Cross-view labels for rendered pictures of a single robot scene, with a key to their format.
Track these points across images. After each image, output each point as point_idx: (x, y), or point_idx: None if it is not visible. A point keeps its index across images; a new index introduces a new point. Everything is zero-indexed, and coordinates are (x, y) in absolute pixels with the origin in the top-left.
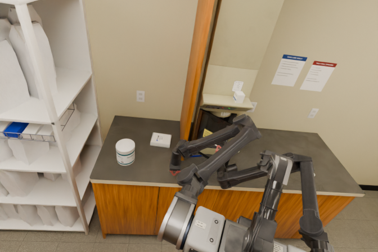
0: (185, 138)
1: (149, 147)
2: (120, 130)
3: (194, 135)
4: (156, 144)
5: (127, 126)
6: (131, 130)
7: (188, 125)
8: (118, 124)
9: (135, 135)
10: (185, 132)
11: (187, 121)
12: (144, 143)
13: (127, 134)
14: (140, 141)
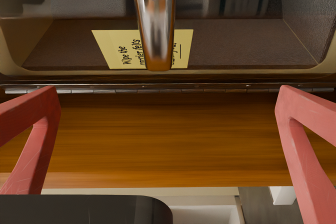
0: (180, 183)
1: (295, 212)
2: (252, 212)
3: (211, 88)
4: (287, 192)
5: (251, 187)
6: (256, 190)
7: (77, 179)
8: (245, 197)
9: (265, 199)
10: (134, 187)
11: (48, 188)
12: (285, 210)
13: (260, 211)
14: (278, 211)
